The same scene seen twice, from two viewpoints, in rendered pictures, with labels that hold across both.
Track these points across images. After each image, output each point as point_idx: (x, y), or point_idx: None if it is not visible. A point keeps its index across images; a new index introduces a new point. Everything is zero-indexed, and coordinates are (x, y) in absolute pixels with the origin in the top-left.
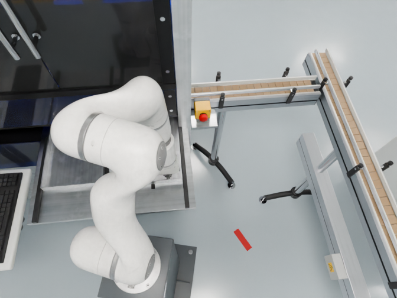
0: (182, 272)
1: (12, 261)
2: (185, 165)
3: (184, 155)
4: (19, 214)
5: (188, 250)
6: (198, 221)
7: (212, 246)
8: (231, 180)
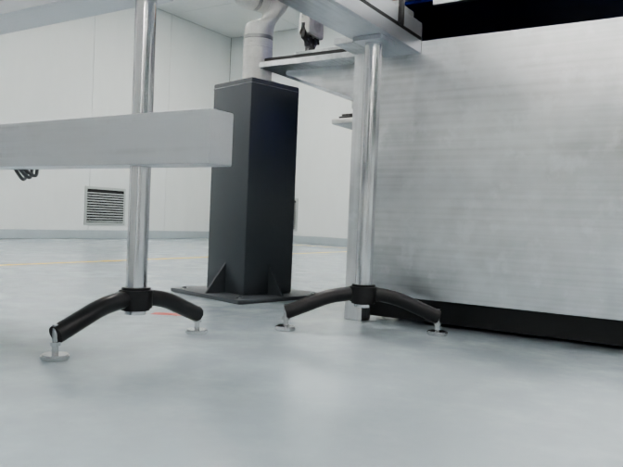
0: (226, 294)
1: (336, 119)
2: (309, 53)
3: (321, 51)
4: None
5: (244, 297)
6: (272, 310)
7: (216, 307)
8: (291, 302)
